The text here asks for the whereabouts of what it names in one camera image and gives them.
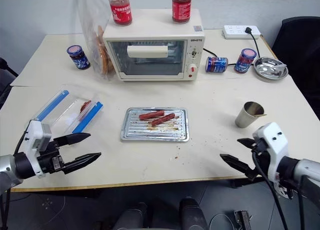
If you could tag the stainless steel bowl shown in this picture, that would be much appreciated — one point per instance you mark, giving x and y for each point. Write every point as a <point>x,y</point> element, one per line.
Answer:
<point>266,73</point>

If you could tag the stainless steel cup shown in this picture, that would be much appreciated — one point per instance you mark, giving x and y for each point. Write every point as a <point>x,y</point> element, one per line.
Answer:
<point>246,118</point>

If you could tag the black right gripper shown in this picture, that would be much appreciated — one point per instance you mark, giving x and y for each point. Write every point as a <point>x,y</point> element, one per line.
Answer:
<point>261,162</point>

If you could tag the blue label sauce jar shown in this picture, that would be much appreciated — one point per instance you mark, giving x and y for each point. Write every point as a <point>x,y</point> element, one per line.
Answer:
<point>245,62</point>
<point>79,59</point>

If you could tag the bread slices in bag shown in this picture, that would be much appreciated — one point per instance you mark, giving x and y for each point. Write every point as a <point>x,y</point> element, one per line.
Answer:
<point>103,57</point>

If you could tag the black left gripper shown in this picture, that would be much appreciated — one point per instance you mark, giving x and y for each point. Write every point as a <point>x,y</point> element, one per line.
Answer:
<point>48,159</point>

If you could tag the white power strip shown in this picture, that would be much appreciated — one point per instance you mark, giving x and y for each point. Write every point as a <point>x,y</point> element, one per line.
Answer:
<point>237,32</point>

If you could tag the blue can lying down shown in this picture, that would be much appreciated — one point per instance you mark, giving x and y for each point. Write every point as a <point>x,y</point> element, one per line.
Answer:
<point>217,64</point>

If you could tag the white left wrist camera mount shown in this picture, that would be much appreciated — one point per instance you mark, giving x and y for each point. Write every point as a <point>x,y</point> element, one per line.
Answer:
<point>35,134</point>

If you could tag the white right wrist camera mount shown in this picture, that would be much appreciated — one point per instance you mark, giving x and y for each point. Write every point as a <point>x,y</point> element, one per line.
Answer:
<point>273,139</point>

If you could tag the clear plastic bag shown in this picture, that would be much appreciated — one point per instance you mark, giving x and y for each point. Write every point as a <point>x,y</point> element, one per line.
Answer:
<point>90,39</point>

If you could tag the red label sauce jar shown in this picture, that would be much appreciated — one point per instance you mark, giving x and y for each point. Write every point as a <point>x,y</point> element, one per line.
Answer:
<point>121,10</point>
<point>181,9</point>

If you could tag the clear zip bag blue seal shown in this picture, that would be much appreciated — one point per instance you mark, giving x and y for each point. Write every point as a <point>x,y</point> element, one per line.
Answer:
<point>62,112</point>

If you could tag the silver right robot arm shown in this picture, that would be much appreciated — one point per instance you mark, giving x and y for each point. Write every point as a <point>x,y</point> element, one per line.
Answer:
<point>306,170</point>

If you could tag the small metal spoon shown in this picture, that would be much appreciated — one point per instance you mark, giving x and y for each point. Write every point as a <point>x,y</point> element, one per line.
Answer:
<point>277,66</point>

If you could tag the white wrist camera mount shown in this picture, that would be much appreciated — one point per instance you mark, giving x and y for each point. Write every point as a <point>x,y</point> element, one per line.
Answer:
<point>35,134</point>
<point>273,139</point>

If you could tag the white toaster oven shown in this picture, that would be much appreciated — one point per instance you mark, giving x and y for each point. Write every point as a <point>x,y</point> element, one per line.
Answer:
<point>155,24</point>

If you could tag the ribbed metal baking tray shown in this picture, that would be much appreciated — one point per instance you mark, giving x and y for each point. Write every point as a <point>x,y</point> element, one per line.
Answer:
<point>155,133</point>

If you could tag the black office chair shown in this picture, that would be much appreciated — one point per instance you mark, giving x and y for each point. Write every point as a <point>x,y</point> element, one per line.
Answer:
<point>300,54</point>

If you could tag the dark red-brown object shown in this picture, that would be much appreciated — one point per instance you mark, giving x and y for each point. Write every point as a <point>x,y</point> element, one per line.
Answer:
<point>85,107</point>

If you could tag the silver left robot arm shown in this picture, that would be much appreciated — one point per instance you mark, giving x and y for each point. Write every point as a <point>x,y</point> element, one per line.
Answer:
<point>15,165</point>

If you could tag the black floor bracket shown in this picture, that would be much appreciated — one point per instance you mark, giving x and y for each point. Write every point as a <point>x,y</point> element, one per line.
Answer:
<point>242,220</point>

